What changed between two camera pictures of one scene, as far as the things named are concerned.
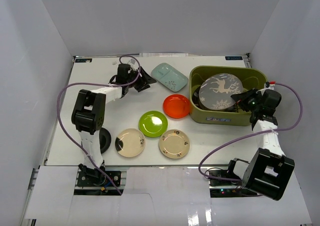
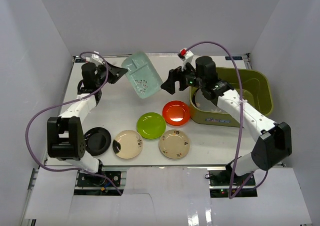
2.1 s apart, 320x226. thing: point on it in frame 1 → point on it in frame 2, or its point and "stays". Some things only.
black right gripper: x=247 y=95 → x=173 y=75
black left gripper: x=139 y=79 → x=111 y=72
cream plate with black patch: x=130 y=143 stays
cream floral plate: x=174 y=144 stays
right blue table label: x=233 y=57 stays
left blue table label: x=83 y=60 stays
